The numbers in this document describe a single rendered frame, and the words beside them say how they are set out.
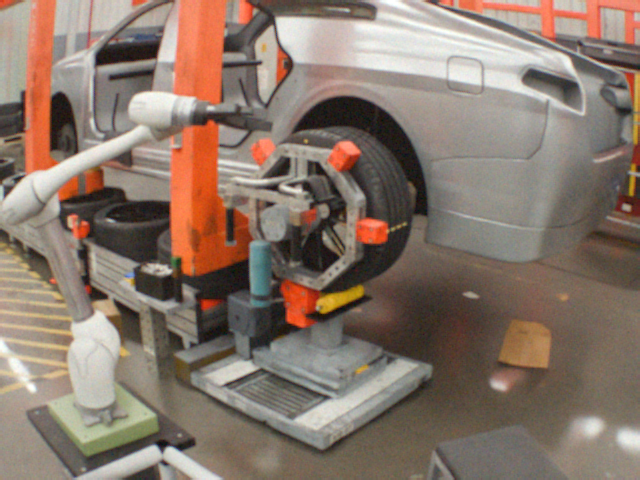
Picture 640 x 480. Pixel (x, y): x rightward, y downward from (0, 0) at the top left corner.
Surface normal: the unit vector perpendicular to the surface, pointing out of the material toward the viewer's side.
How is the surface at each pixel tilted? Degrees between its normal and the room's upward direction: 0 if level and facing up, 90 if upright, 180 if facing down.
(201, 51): 90
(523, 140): 90
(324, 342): 90
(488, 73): 90
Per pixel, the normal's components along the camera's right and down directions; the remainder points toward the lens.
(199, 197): 0.77, 0.21
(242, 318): -0.63, 0.22
